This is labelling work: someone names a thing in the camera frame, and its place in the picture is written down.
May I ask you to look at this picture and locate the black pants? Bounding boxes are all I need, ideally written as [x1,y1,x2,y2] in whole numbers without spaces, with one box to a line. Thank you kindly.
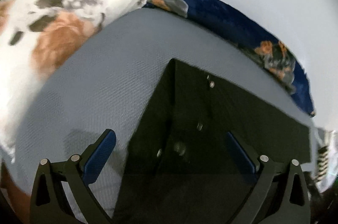
[112,59,310,223]

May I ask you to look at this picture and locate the black white striped cloth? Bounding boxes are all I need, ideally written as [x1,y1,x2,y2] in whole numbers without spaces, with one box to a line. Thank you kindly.
[315,130,331,183]

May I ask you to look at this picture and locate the grey mesh mattress pad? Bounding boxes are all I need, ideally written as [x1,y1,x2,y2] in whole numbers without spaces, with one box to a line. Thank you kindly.
[17,9,311,223]

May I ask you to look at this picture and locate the navy floral blanket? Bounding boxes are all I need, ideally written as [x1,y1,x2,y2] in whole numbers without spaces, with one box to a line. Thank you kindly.
[145,0,316,117]

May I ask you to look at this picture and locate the white orange floral pillow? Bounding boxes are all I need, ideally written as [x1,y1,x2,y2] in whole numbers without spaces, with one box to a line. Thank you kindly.
[1,0,147,158]

